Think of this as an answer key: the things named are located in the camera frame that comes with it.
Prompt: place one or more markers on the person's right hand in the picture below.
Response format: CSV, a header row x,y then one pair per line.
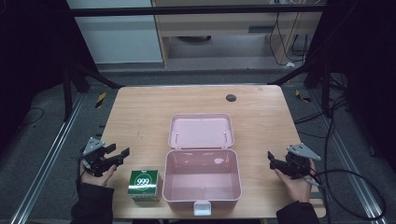
x,y
297,189

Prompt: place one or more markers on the light wooden desk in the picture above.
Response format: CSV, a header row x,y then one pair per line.
x,y
218,25

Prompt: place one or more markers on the round dark table grommet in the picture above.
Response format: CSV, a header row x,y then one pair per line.
x,y
231,98

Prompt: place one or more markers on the black metal stand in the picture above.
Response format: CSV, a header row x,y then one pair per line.
x,y
326,90
67,93

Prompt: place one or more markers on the green medicine box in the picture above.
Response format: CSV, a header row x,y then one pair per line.
x,y
143,183

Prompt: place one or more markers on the black horizontal frame bar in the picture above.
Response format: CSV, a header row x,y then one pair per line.
x,y
186,11

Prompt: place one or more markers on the aluminium floor rail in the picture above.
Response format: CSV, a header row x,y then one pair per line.
x,y
362,193
46,161

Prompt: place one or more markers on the pink plastic storage box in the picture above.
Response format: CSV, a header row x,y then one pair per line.
x,y
202,183

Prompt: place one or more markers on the black curtain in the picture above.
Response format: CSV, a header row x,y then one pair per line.
x,y
367,77
31,62

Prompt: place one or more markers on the yellow black floor tape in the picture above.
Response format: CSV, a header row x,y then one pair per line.
x,y
302,97
100,100

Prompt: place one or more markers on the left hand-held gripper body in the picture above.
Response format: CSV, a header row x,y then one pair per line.
x,y
93,146

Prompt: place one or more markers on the person's left hand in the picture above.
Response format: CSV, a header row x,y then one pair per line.
x,y
98,181

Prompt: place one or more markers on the white cabinet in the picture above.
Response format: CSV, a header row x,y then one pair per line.
x,y
118,40

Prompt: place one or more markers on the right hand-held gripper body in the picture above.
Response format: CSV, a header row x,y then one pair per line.
x,y
299,166

